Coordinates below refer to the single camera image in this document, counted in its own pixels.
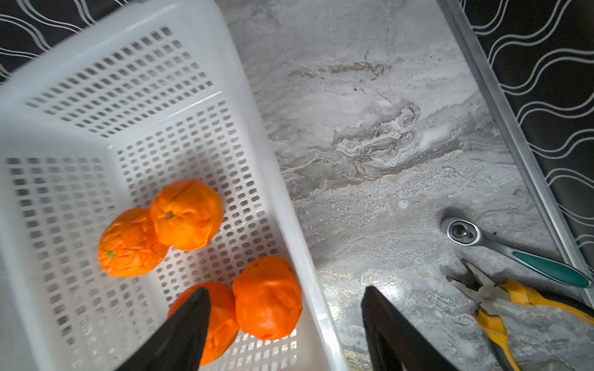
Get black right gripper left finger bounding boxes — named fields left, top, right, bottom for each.
left=118, top=288, right=211, bottom=371

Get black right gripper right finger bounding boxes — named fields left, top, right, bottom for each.
left=361, top=286, right=456, bottom=370

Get orange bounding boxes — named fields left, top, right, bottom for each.
left=149, top=179, right=224, bottom=251
left=167, top=282, right=240, bottom=366
left=97, top=208, right=170, bottom=278
left=232, top=257, right=303, bottom=341

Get white perforated plastic basket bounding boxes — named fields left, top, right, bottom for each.
left=1, top=1, right=347, bottom=370

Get yellow handled pliers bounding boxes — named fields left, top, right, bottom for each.
left=446, top=259, right=593, bottom=371

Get green handled ratchet wrench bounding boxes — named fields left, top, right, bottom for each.
left=440, top=217, right=592, bottom=288

